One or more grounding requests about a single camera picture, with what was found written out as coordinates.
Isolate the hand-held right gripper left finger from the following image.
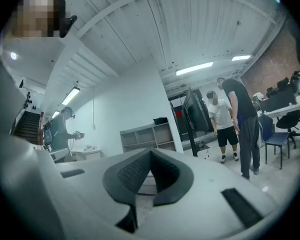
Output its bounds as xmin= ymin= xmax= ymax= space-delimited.
xmin=55 ymin=148 xmax=151 ymax=240

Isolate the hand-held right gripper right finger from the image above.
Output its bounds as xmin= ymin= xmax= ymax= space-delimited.
xmin=139 ymin=148 xmax=281 ymax=240

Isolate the white round table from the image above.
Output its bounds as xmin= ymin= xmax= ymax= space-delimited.
xmin=71 ymin=146 xmax=103 ymax=161

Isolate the black television stand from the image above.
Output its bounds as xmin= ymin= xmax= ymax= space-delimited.
xmin=181 ymin=93 xmax=211 ymax=158

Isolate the grey shelf unit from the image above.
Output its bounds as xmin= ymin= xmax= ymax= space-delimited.
xmin=119 ymin=122 xmax=177 ymax=154

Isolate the dark staircase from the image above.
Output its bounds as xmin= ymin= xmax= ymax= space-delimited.
xmin=12 ymin=110 xmax=42 ymax=145

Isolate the black television screen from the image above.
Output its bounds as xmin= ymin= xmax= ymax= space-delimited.
xmin=183 ymin=87 xmax=215 ymax=135

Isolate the black bag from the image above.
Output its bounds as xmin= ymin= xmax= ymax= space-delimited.
xmin=153 ymin=116 xmax=169 ymax=126

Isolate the blue chair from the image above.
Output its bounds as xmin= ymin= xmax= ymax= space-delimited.
xmin=258 ymin=113 xmax=291 ymax=170

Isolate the black office chair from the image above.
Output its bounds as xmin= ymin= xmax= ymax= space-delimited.
xmin=275 ymin=109 xmax=300 ymax=149

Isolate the long white desk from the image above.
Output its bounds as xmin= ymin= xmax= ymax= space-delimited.
xmin=257 ymin=93 xmax=300 ymax=125

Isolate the black desk partition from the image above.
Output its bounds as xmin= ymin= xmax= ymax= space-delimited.
xmin=259 ymin=84 xmax=298 ymax=113

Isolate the person's face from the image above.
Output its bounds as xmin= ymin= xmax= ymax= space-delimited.
xmin=9 ymin=0 xmax=66 ymax=39

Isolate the hanging white wall cable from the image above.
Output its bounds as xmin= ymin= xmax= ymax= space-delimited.
xmin=91 ymin=87 xmax=98 ymax=131

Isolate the black head-worn camera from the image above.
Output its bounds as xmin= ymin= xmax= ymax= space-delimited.
xmin=58 ymin=14 xmax=78 ymax=39

